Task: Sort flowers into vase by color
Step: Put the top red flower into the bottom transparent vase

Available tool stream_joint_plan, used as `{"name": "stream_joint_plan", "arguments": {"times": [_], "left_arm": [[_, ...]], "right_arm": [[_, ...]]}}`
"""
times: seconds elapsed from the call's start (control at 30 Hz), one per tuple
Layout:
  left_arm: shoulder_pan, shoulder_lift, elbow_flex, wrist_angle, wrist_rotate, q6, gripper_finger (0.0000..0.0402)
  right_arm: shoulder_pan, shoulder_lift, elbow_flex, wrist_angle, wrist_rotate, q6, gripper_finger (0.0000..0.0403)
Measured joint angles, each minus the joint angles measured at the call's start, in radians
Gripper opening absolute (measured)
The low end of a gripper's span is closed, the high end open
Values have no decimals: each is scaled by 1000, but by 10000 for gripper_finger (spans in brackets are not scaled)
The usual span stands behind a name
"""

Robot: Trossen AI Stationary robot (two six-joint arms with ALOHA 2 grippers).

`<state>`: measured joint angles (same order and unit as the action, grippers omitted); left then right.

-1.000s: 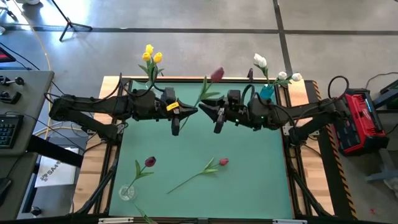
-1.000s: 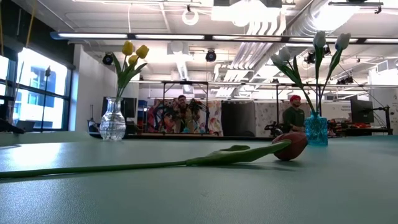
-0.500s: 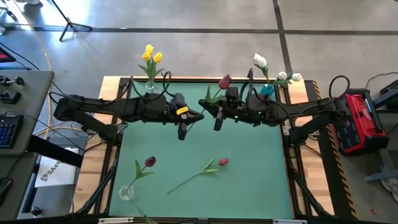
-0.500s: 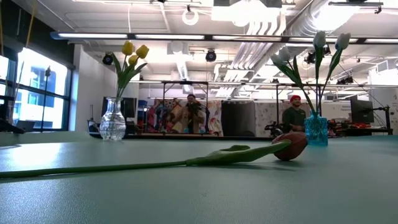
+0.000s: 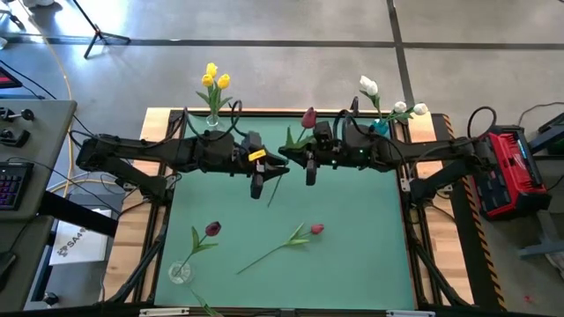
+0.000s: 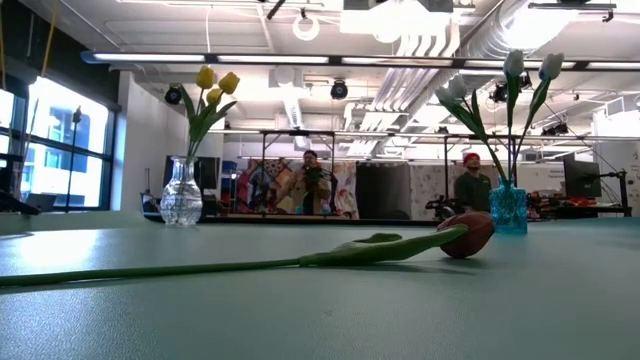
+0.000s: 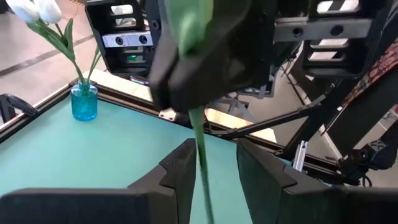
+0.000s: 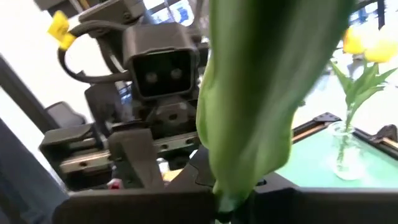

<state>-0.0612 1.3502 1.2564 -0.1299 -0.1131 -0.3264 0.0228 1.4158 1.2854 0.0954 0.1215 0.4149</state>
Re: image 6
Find yellow artificial tulip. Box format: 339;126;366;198
189;88;224;161
187;65;217;161
192;72;241;161

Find red artificial tulip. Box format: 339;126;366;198
0;211;496;289

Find clear ribbed glass vase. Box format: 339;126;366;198
159;156;204;228

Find blue glass vase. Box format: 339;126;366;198
488;178;529;236

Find person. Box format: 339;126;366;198
453;152;494;214
277;149;334;216

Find colourful patchwork backdrop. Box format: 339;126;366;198
234;157;357;219

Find black curtain panel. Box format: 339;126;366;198
355;160;412;219

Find white patterned backdrop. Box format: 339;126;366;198
410;162;564;219

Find black display screen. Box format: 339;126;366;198
163;155;221;204

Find green table mat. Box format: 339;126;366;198
0;212;640;360

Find long ceiling light bar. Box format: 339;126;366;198
82;50;640;70

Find black microphone stand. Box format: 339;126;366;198
68;105;84;211

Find large window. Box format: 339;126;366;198
0;77;115;211

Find black computer monitor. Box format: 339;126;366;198
563;158;603;198

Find white ring lamp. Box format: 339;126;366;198
291;13;321;42

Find silver ventilation duct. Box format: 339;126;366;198
442;0;566;104

